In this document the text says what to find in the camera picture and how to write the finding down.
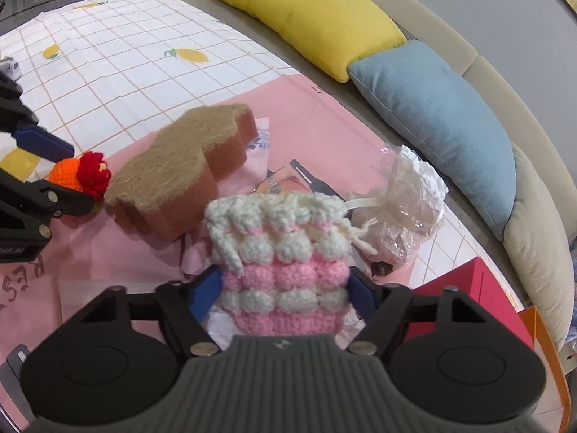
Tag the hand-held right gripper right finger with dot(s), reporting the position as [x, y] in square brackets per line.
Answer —
[360, 295]

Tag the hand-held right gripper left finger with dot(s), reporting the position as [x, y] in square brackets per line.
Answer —
[205, 291]

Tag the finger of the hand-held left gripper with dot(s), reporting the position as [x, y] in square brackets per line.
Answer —
[67, 198]
[43, 140]

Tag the orange crochet toy red flower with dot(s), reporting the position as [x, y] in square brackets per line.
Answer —
[65, 171]

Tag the pink white crochet pouch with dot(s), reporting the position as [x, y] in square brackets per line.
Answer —
[279, 275]

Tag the brown flower-shaped sponge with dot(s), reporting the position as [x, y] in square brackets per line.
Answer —
[180, 158]

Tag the orange box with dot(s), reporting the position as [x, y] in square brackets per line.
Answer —
[545, 338]

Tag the clear plastic bag white filling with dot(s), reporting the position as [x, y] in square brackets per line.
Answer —
[405, 198]

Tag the red box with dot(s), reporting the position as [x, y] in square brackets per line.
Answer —
[478, 288]

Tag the white lemon print sheet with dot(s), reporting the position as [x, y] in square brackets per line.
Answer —
[135, 63]

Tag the pink printed cloth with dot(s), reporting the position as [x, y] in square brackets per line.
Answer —
[315, 121]

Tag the beige sofa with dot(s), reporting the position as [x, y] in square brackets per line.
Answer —
[536, 216]

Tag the blue pillow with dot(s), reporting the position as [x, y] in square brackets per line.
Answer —
[432, 108]

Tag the yellow pillow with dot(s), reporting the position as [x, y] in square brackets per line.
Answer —
[306, 13]

